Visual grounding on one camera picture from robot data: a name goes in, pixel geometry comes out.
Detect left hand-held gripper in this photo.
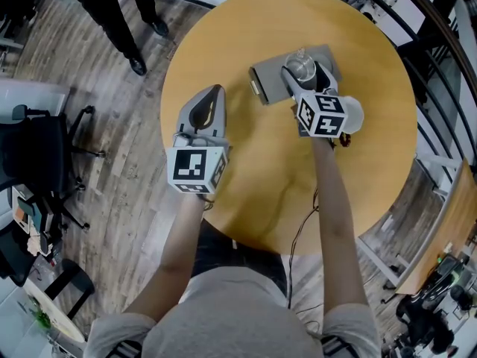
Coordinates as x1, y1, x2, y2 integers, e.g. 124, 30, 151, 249
165, 84, 233, 195

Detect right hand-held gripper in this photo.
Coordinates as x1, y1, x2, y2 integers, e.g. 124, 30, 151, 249
279, 60, 347, 139

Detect clear glass cup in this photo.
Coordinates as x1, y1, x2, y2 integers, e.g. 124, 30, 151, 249
285, 48, 318, 89

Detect grey rectangular tray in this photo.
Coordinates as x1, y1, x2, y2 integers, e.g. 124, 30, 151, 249
248, 43, 343, 106

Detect white cup with beaded handle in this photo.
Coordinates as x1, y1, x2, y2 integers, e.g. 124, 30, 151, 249
337, 95, 364, 148

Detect person's left forearm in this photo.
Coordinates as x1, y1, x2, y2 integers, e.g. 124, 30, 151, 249
124, 194, 206, 316

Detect person's right forearm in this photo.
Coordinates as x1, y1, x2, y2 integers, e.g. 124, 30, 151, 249
312, 136, 368, 315

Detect round wooden table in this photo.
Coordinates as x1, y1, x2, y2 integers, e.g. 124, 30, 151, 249
159, 0, 418, 257

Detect black metal railing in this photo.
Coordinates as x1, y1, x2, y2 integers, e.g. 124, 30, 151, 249
148, 0, 477, 201

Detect person's dark trousers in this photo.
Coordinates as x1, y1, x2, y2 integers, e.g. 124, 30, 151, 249
192, 220, 288, 298

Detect black office chair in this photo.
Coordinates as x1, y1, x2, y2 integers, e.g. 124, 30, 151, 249
0, 104, 105, 230

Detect white desk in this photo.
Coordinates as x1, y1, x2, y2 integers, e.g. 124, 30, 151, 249
0, 80, 70, 125

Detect rectangular wooden desk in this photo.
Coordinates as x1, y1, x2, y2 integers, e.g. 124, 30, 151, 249
357, 158, 477, 296

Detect person's grey shirt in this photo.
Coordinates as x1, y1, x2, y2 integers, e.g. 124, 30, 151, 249
85, 266, 383, 358

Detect white storage box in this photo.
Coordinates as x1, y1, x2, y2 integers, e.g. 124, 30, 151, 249
10, 195, 33, 234

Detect beige crumpled cloth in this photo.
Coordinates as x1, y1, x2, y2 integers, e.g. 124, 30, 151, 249
26, 233, 48, 257

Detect round white table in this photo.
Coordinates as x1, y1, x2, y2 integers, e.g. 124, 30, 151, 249
24, 285, 86, 345

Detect green plant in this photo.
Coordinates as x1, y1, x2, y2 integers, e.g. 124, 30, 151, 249
31, 300, 51, 330

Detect black shoulder strap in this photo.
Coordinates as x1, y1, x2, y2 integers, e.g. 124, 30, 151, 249
111, 339, 142, 358
320, 333, 355, 358

